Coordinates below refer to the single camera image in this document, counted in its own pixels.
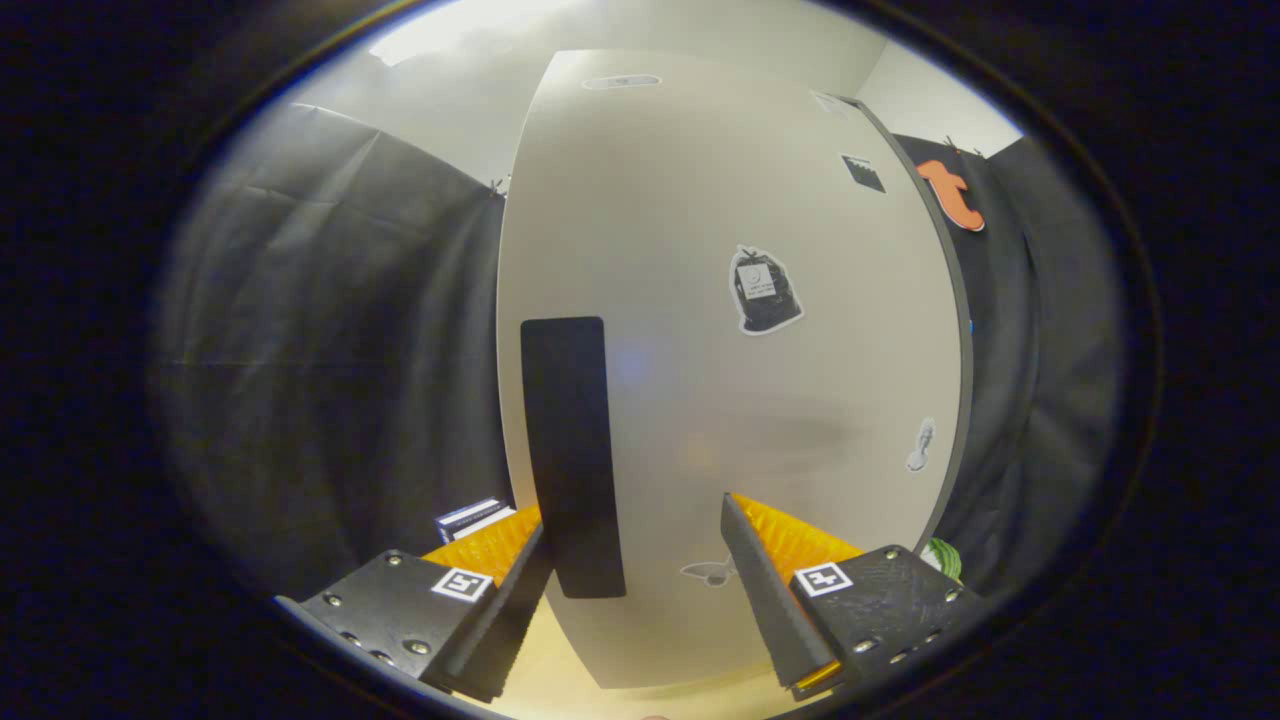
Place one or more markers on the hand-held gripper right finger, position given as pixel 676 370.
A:
pixel 770 600

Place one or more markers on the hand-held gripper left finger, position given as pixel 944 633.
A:
pixel 510 610

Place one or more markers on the white shoe cabinet door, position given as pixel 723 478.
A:
pixel 680 200

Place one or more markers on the dark blue small box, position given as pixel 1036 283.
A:
pixel 465 514

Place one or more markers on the green and white round object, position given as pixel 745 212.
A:
pixel 942 560

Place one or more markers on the black backdrop cloth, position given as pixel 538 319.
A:
pixel 330 330

